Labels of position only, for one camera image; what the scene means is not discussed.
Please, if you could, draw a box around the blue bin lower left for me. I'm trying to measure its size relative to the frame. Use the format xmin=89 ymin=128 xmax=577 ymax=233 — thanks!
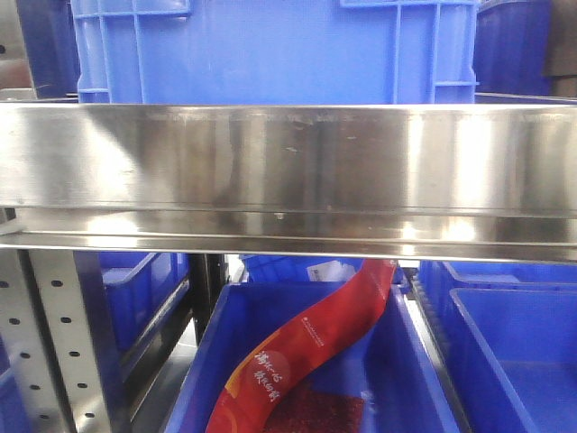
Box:
xmin=99 ymin=252 xmax=188 ymax=351

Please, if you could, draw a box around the blue bin with red bag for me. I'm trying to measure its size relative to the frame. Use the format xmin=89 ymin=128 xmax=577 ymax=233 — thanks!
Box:
xmin=165 ymin=282 xmax=458 ymax=432

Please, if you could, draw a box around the blue bin lower right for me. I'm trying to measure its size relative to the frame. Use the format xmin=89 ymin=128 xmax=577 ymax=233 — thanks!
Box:
xmin=417 ymin=261 xmax=576 ymax=432

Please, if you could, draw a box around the red snack bag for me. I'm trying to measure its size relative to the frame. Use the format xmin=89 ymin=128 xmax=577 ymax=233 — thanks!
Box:
xmin=206 ymin=259 xmax=397 ymax=432

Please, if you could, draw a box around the large blue crate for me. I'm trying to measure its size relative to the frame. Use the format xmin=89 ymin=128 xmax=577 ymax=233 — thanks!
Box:
xmin=71 ymin=1 xmax=479 ymax=105

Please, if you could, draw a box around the perforated metal shelf upright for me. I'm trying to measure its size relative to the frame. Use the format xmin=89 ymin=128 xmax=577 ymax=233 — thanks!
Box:
xmin=1 ymin=249 xmax=131 ymax=432

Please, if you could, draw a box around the stainless steel shelf rail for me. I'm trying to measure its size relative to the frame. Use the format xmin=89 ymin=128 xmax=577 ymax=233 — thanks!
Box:
xmin=1 ymin=103 xmax=576 ymax=262

